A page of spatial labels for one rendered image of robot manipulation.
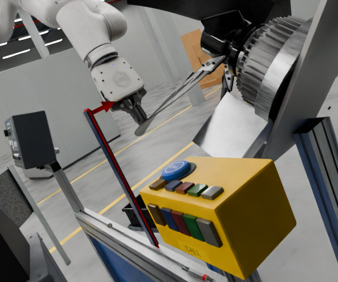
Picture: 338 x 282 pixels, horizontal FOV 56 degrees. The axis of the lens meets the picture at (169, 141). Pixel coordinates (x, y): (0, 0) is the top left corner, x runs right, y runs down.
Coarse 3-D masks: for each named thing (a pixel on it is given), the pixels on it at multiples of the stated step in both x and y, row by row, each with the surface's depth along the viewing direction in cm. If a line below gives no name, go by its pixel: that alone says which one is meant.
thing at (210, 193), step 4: (208, 188) 33; (212, 188) 33; (216, 188) 32; (220, 188) 32; (204, 192) 33; (208, 192) 32; (212, 192) 32; (216, 192) 32; (220, 192) 32; (204, 196) 32; (208, 196) 32; (212, 196) 31; (216, 196) 32
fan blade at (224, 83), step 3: (222, 75) 95; (222, 78) 96; (225, 78) 94; (222, 81) 97; (225, 81) 93; (222, 84) 98; (225, 84) 93; (222, 87) 97; (225, 87) 92; (222, 90) 97; (225, 90) 91; (228, 90) 90; (222, 93) 97; (225, 93) 92; (222, 96) 97
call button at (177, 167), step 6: (174, 162) 45; (180, 162) 43; (186, 162) 42; (168, 168) 43; (174, 168) 42; (180, 168) 41; (186, 168) 41; (162, 174) 42; (168, 174) 41; (174, 174) 41; (180, 174) 41; (168, 180) 42
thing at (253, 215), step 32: (192, 160) 45; (224, 160) 40; (256, 160) 36; (160, 192) 39; (224, 192) 32; (256, 192) 33; (224, 224) 31; (256, 224) 33; (288, 224) 36; (224, 256) 33; (256, 256) 33
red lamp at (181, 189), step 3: (183, 183) 37; (186, 183) 37; (189, 183) 37; (192, 183) 36; (180, 186) 37; (183, 186) 36; (186, 186) 36; (189, 186) 36; (192, 186) 36; (177, 189) 36; (180, 189) 36; (183, 189) 36; (186, 189) 36; (189, 189) 36; (177, 192) 37; (180, 192) 36; (183, 192) 36; (186, 192) 36
